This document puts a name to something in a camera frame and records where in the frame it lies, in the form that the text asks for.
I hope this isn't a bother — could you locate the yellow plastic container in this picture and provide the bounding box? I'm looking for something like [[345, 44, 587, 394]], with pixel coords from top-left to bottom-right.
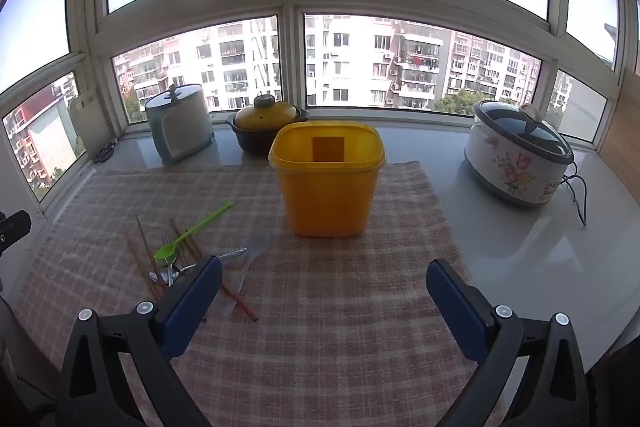
[[268, 122, 387, 238]]

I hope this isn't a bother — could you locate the translucent plastic spoon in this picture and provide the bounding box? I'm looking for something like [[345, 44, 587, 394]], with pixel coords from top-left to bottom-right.
[[220, 232, 271, 318]]

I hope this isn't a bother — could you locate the black clay pot yellow lid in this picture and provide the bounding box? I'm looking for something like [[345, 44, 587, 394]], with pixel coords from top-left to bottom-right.
[[225, 94, 311, 156]]

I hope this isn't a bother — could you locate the pink plaid table cloth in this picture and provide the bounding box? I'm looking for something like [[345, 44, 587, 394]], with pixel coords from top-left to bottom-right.
[[12, 161, 501, 427]]

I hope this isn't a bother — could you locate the metal spoon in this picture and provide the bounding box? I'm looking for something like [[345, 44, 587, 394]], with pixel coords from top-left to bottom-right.
[[149, 248, 248, 287]]

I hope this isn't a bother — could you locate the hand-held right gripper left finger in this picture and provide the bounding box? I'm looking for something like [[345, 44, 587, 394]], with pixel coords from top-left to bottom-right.
[[57, 255, 223, 427]]

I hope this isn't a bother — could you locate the wooden board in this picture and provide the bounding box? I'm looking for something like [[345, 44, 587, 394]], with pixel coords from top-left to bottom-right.
[[602, 72, 640, 188]]

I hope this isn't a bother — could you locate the green plastic spoon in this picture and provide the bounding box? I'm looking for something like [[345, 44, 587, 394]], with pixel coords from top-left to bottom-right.
[[154, 202, 235, 262]]

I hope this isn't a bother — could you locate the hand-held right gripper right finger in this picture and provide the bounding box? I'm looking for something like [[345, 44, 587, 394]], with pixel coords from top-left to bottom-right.
[[426, 259, 591, 427]]

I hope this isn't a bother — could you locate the white plastic board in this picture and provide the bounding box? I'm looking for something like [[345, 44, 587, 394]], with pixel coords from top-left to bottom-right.
[[67, 94, 116, 158]]

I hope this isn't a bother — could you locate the white floral slow cooker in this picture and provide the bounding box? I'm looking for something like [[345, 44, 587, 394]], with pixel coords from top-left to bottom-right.
[[464, 99, 576, 208]]

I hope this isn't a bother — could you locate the blue and white cooker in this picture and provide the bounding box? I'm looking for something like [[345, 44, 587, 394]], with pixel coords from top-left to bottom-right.
[[144, 84, 217, 164]]

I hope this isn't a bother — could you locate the black power cable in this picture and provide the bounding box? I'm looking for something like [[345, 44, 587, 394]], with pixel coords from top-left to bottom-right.
[[560, 174, 588, 227]]

